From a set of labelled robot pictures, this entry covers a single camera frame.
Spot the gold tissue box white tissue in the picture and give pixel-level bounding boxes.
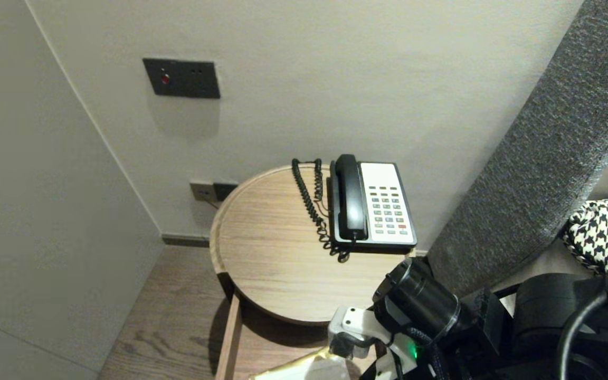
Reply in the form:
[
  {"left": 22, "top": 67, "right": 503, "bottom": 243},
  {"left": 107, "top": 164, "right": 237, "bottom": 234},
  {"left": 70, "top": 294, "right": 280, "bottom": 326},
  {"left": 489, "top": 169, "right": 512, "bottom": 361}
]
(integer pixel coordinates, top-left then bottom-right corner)
[{"left": 249, "top": 346, "right": 363, "bottom": 380}]

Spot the black telephone handset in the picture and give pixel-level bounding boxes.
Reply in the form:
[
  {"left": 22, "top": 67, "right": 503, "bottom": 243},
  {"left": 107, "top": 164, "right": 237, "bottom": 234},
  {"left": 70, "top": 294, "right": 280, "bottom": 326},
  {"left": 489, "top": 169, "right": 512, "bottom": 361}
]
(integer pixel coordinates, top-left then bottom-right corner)
[{"left": 334, "top": 154, "right": 368, "bottom": 241}]

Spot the round wooden side table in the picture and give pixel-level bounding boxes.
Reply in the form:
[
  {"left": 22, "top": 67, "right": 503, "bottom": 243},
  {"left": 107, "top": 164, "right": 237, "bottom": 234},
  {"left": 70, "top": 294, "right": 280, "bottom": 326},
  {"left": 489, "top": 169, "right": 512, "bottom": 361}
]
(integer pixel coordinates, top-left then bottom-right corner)
[{"left": 210, "top": 165, "right": 416, "bottom": 326}]

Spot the white and black telephone base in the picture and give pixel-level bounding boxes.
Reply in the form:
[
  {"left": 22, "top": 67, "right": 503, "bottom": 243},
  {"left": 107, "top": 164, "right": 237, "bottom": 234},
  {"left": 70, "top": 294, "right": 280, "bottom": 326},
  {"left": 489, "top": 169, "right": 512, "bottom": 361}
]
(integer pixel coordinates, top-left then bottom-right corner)
[{"left": 328, "top": 161, "right": 418, "bottom": 248}]

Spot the grey fabric headboard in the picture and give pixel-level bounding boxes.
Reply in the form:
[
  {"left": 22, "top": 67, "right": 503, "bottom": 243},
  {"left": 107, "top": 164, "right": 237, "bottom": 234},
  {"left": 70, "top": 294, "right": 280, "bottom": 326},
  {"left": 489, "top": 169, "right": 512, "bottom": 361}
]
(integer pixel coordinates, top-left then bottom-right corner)
[{"left": 426, "top": 0, "right": 608, "bottom": 299}]

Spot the black coiled telephone cord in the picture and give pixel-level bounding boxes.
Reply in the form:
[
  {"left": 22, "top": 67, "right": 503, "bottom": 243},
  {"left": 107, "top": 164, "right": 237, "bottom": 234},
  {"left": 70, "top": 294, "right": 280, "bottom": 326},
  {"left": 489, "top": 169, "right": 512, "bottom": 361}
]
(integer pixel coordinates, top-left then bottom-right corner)
[{"left": 291, "top": 158, "right": 350, "bottom": 263}]

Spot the black wall socket plate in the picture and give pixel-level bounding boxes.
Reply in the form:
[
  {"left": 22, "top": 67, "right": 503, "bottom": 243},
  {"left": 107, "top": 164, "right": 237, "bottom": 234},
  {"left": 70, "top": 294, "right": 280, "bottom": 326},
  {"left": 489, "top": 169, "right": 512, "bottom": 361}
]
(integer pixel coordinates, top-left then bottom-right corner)
[{"left": 213, "top": 183, "right": 239, "bottom": 202}]

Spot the grey wall socket plate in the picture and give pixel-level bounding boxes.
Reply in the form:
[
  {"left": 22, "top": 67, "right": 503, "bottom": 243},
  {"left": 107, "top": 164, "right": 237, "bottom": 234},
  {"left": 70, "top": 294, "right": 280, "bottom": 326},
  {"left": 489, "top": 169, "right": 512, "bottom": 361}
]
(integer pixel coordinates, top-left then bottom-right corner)
[{"left": 189, "top": 181, "right": 215, "bottom": 203}]

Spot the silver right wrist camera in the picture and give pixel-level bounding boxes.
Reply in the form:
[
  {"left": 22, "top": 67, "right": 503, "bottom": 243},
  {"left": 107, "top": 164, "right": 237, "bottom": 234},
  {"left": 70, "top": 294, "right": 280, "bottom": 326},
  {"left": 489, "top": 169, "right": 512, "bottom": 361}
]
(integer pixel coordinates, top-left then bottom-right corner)
[{"left": 328, "top": 306, "right": 420, "bottom": 380}]

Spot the dark wall switch panel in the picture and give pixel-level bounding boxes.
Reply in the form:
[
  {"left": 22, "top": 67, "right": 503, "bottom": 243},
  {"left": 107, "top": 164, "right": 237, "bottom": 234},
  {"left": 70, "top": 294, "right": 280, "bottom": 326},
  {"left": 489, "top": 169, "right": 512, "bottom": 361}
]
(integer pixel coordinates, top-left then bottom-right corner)
[{"left": 142, "top": 59, "right": 221, "bottom": 100}]

